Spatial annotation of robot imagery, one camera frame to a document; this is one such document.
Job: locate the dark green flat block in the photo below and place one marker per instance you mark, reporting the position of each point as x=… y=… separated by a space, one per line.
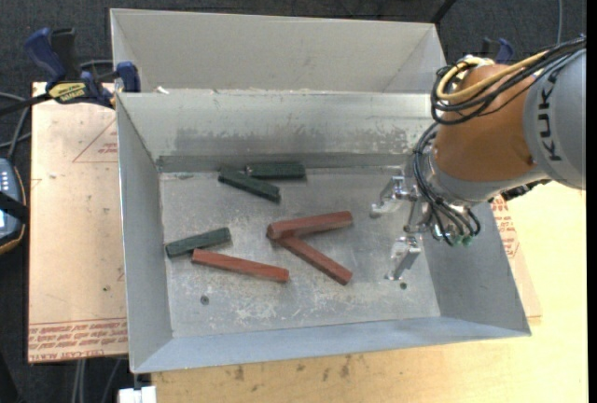
x=276 y=170
x=249 y=185
x=198 y=242

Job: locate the red-brown flat block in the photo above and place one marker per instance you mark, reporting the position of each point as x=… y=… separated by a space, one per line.
x=310 y=224
x=319 y=259
x=240 y=266

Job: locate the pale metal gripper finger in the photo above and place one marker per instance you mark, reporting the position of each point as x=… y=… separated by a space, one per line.
x=396 y=193
x=405 y=254

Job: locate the black cylinder on white bracket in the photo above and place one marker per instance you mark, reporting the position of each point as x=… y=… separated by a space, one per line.
x=515 y=192

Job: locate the brown cardboard board red print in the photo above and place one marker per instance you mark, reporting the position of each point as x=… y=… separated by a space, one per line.
x=74 y=214

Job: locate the grey metal bin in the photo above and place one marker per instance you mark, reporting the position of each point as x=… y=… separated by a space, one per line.
x=280 y=298

